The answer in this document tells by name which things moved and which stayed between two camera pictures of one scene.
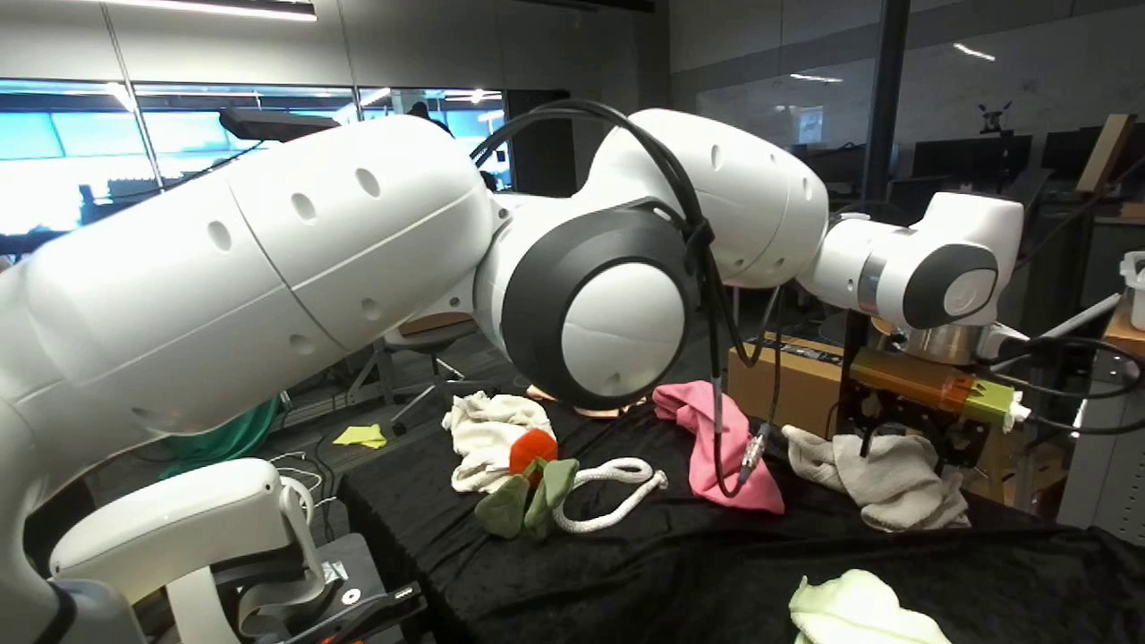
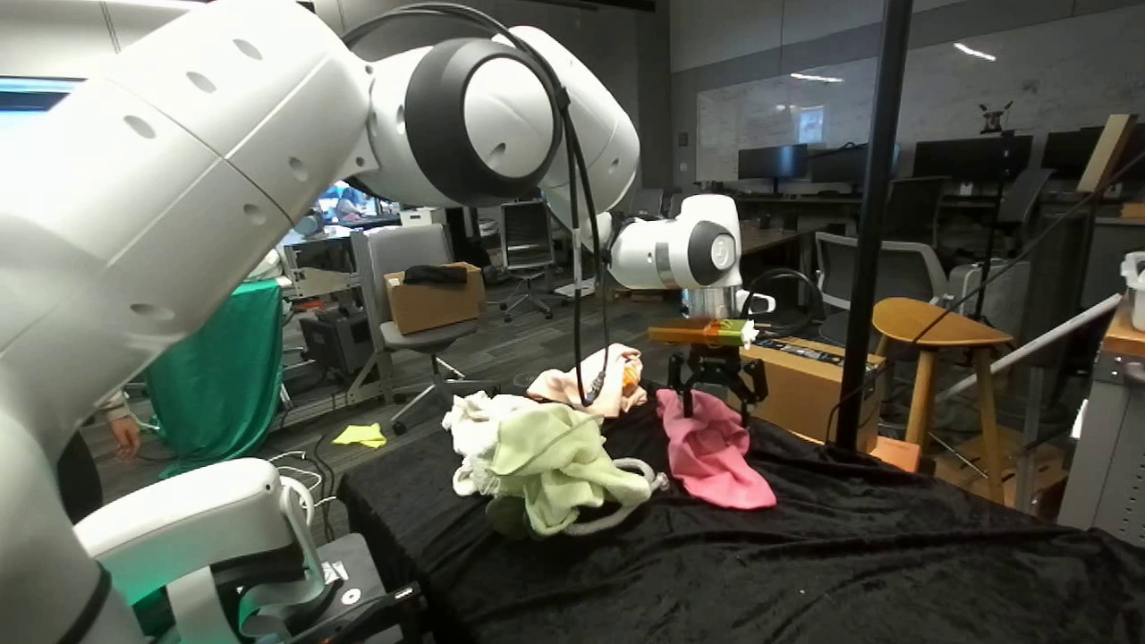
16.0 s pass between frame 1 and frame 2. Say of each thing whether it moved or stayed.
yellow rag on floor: stayed
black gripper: moved
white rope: stayed
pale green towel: moved
